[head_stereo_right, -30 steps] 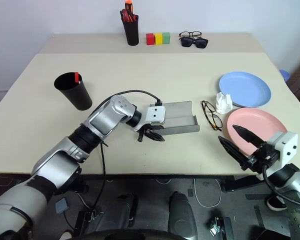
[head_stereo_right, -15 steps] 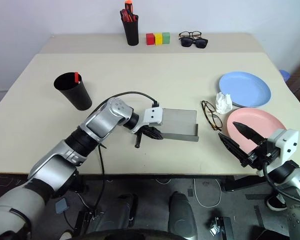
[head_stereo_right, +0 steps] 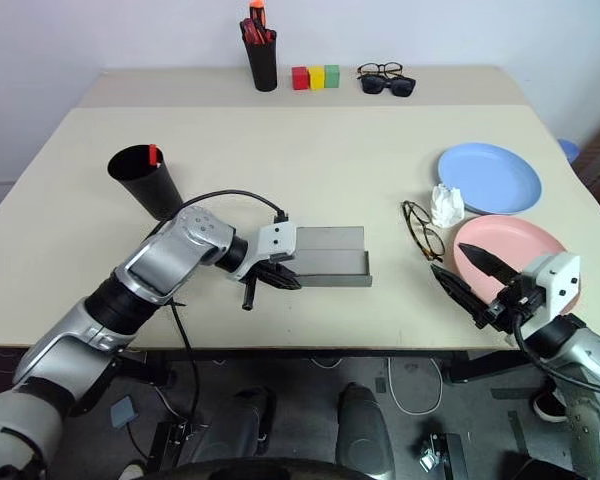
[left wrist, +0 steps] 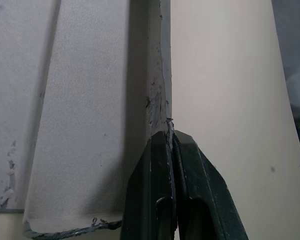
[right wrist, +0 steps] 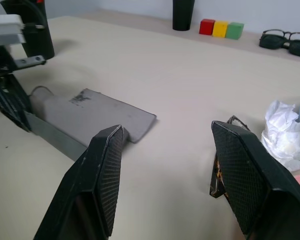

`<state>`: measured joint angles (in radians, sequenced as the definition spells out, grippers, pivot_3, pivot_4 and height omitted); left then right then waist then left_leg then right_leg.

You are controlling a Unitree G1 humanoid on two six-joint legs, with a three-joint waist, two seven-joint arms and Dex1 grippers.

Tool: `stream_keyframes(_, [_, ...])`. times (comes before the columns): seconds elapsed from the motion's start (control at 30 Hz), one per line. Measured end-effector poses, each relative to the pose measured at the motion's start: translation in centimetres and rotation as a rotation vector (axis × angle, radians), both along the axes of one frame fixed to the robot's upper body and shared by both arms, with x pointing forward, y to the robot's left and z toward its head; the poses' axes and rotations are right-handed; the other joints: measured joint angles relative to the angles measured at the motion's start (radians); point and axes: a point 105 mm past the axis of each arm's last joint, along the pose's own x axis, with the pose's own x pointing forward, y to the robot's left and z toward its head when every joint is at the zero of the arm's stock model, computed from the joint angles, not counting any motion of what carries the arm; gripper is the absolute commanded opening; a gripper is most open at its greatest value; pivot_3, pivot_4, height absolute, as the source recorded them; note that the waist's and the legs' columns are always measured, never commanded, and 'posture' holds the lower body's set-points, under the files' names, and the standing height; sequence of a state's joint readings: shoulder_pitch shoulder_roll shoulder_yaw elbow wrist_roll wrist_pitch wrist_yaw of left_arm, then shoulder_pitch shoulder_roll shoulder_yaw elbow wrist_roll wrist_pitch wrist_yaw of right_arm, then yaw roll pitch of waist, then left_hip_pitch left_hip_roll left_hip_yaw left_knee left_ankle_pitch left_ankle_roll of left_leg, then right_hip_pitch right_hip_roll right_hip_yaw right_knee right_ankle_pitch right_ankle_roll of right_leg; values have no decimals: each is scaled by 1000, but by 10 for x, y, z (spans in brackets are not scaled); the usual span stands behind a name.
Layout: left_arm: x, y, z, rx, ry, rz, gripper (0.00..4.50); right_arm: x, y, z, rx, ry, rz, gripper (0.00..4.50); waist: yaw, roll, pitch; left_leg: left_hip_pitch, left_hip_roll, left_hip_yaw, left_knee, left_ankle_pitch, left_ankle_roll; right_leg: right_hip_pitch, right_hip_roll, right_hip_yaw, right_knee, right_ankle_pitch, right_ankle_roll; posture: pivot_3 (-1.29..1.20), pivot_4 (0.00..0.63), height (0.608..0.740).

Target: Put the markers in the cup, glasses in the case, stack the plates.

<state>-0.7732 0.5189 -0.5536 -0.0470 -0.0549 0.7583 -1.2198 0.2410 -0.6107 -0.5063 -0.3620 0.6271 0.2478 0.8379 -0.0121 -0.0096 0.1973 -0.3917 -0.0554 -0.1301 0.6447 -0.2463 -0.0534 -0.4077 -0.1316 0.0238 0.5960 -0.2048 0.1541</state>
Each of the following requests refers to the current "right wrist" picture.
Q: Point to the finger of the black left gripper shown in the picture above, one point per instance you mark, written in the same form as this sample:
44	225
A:
11	102
57	136

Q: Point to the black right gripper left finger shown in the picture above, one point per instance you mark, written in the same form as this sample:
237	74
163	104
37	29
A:
90	180

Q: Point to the white crumpled paper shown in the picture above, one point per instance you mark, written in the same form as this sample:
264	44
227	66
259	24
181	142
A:
282	135

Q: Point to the yellow wooden block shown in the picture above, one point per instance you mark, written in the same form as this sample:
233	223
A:
220	29

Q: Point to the grey fabric glasses case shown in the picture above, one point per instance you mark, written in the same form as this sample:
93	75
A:
102	115

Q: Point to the red wooden block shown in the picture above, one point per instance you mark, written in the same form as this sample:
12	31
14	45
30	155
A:
206	27

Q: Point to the green wooden block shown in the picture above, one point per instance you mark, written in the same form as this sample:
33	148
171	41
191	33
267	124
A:
234	31

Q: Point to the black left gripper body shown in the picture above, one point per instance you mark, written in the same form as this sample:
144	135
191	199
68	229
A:
2	61

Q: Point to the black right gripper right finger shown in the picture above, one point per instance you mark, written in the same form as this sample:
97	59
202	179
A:
255	180

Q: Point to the dark lens black glasses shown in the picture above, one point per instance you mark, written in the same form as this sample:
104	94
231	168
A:
272	42

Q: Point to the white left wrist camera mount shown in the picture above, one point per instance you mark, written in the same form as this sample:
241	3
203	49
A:
5	27

